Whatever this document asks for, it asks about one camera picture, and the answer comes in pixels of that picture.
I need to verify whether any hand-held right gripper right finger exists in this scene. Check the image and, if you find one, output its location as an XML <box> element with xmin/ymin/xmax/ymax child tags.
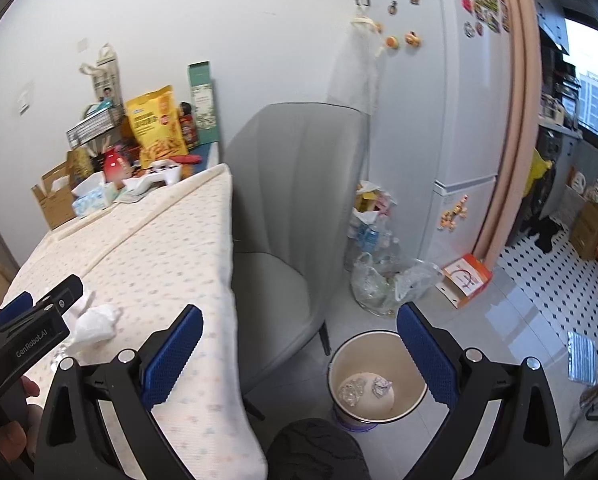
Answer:
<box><xmin>396</xmin><ymin>302</ymin><xmax>564</xmax><ymax>480</ymax></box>

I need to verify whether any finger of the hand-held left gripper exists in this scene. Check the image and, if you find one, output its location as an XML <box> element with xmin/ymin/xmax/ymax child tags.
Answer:
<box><xmin>35</xmin><ymin>275</ymin><xmax>84</xmax><ymax>317</ymax></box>
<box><xmin>0</xmin><ymin>291</ymin><xmax>34</xmax><ymax>328</ymax></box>

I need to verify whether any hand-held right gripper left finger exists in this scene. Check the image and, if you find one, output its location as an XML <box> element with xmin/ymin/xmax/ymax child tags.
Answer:
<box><xmin>35</xmin><ymin>304</ymin><xmax>204</xmax><ymax>480</ymax></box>

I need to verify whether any white tissue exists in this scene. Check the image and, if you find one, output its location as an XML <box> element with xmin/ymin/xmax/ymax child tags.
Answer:
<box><xmin>64</xmin><ymin>290</ymin><xmax>124</xmax><ymax>347</ymax></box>

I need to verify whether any white round waste bin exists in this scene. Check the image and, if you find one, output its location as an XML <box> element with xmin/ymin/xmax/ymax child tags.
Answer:
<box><xmin>327</xmin><ymin>331</ymin><xmax>428</xmax><ymax>428</ymax></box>

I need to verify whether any person's left hand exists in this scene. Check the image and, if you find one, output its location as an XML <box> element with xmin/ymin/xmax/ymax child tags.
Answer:
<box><xmin>0</xmin><ymin>376</ymin><xmax>40</xmax><ymax>463</ymax></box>

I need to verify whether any clear plastic bag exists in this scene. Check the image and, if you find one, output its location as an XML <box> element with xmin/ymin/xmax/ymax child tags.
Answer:
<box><xmin>351</xmin><ymin>252</ymin><xmax>442</xmax><ymax>317</ymax></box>

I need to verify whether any orange white cardboard box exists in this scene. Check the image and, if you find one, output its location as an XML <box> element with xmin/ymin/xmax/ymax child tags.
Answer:
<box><xmin>436</xmin><ymin>254</ymin><xmax>494</xmax><ymax>308</ymax></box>

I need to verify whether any open brown cardboard box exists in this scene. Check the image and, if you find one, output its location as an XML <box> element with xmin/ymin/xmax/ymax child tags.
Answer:
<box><xmin>31</xmin><ymin>160</ymin><xmax>77</xmax><ymax>231</ymax></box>

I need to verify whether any light blue tissue box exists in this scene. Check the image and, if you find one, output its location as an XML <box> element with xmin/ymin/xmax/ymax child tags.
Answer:
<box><xmin>71</xmin><ymin>172</ymin><xmax>117</xmax><ymax>218</ymax></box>

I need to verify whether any cluster of water bottles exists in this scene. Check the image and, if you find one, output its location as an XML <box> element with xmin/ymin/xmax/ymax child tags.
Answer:
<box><xmin>349</xmin><ymin>210</ymin><xmax>402</xmax><ymax>271</ymax></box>

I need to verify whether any red bottle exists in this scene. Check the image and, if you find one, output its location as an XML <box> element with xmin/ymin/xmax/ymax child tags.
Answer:
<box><xmin>101</xmin><ymin>146</ymin><xmax>134</xmax><ymax>183</ymax></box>

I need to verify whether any cluster of small tile magnets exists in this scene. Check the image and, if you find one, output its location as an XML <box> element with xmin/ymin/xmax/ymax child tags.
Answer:
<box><xmin>441</xmin><ymin>197</ymin><xmax>470</xmax><ymax>231</ymax></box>

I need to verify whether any white game controller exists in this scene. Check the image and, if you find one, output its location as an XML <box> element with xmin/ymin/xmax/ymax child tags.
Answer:
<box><xmin>124</xmin><ymin>159</ymin><xmax>184</xmax><ymax>195</ymax></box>

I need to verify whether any person's dark trouser knee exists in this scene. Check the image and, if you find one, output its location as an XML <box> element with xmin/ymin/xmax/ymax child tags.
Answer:
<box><xmin>266</xmin><ymin>417</ymin><xmax>370</xmax><ymax>480</ymax></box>

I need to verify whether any silver foil mat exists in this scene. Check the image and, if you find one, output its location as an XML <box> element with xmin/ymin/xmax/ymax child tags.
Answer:
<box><xmin>568</xmin><ymin>331</ymin><xmax>598</xmax><ymax>386</ymax></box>

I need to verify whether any yellow carton with wrappers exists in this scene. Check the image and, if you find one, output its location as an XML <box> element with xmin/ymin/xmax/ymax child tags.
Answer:
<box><xmin>354</xmin><ymin>180</ymin><xmax>397</xmax><ymax>216</ymax></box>

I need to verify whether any black cloth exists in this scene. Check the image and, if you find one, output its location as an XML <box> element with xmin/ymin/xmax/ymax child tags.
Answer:
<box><xmin>526</xmin><ymin>216</ymin><xmax>562</xmax><ymax>253</ymax></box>

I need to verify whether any yellow snack bag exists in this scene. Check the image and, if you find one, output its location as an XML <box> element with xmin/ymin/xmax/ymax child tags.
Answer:
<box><xmin>125</xmin><ymin>85</ymin><xmax>188</xmax><ymax>170</ymax></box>

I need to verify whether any grey upholstered chair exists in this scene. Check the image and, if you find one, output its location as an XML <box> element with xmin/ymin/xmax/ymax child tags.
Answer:
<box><xmin>225</xmin><ymin>102</ymin><xmax>372</xmax><ymax>421</ymax></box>

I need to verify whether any red black noodle cup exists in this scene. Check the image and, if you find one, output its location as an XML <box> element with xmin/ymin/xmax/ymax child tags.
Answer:
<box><xmin>179</xmin><ymin>102</ymin><xmax>200</xmax><ymax>148</ymax></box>

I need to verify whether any large brown cardboard box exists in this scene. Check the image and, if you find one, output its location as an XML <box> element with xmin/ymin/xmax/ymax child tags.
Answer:
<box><xmin>571</xmin><ymin>200</ymin><xmax>598</xmax><ymax>261</ymax></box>

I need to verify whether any yellow garment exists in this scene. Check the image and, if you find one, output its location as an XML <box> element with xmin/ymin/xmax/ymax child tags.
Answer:
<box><xmin>526</xmin><ymin>149</ymin><xmax>554</xmax><ymax>196</ymax></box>

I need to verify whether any beige tote bag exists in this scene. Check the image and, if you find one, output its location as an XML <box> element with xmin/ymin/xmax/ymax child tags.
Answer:
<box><xmin>81</xmin><ymin>45</ymin><xmax>124</xmax><ymax>106</ymax></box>

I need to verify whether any tall green box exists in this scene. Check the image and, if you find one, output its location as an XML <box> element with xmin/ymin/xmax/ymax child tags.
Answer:
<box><xmin>188</xmin><ymin>61</ymin><xmax>220</xmax><ymax>145</ymax></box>

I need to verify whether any white refrigerator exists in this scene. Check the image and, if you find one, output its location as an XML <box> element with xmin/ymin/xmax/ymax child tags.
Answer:
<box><xmin>366</xmin><ymin>0</ymin><xmax>512</xmax><ymax>306</ymax></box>

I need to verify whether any white mesh hanging bag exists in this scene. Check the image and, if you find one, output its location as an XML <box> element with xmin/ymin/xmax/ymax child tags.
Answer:
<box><xmin>329</xmin><ymin>17</ymin><xmax>384</xmax><ymax>111</ymax></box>

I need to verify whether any window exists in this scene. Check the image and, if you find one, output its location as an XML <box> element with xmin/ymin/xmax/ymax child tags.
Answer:
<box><xmin>561</xmin><ymin>17</ymin><xmax>598</xmax><ymax>141</ymax></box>

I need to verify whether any cluster of picture fridge magnets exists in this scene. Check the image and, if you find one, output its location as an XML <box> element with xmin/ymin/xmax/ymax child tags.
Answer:
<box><xmin>459</xmin><ymin>0</ymin><xmax>510</xmax><ymax>36</ymax></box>

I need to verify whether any black wire basket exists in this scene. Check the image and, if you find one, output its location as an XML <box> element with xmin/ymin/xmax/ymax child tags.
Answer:
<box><xmin>66</xmin><ymin>105</ymin><xmax>130</xmax><ymax>150</ymax></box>

